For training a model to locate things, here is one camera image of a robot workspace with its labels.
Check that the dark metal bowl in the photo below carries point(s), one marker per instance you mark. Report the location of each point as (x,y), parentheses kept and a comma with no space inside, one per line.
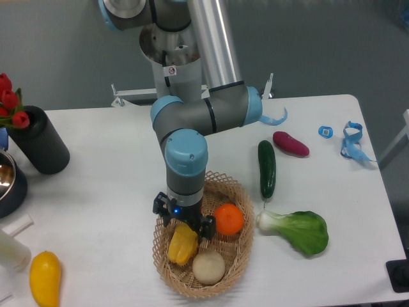
(13,185)

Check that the blue object at left edge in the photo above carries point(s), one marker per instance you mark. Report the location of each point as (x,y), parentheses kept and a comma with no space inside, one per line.
(4,143)

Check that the green cucumber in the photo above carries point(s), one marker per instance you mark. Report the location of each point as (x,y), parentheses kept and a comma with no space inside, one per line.
(267,169)

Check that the woven wicker basket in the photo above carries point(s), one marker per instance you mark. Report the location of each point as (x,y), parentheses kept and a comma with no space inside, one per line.
(235,249)

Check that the orange fruit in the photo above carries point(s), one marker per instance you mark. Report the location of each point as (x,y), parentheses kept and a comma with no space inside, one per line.
(229,219)

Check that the red tulip bouquet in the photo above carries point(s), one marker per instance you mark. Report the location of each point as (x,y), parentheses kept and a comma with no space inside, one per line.
(13,115)

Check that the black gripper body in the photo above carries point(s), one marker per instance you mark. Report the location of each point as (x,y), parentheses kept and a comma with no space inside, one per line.
(186,208)

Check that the black cylindrical vase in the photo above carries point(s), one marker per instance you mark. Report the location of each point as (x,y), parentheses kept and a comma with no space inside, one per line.
(41,143)

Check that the white small box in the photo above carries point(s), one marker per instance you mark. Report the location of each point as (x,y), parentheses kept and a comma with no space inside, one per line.
(18,225)

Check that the yellow bell pepper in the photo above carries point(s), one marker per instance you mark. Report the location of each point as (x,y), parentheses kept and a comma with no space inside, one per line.
(183,245)

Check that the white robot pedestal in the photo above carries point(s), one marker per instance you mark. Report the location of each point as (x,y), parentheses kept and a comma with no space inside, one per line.
(180,58)

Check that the purple sweet potato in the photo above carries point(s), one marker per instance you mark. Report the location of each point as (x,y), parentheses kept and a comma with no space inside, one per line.
(290,145)

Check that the white frame at right edge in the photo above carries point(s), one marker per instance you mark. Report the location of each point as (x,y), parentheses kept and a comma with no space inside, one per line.
(395,146)

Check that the yellow mango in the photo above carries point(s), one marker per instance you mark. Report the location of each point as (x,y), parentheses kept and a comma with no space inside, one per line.
(45,278)

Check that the beige round bun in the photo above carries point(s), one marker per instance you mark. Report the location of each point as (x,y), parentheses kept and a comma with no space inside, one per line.
(208,267)

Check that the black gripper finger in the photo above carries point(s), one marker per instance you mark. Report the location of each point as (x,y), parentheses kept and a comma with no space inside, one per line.
(204,227)
(160,208)

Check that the black device at table edge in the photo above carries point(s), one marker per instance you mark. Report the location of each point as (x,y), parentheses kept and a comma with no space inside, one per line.
(398,275)

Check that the white plastic bottle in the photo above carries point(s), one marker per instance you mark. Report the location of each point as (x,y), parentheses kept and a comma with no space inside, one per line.
(14,255)

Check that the green bok choy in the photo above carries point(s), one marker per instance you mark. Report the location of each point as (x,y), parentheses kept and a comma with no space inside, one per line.
(305,231)

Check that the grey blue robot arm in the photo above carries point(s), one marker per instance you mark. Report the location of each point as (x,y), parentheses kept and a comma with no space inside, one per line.
(181,126)

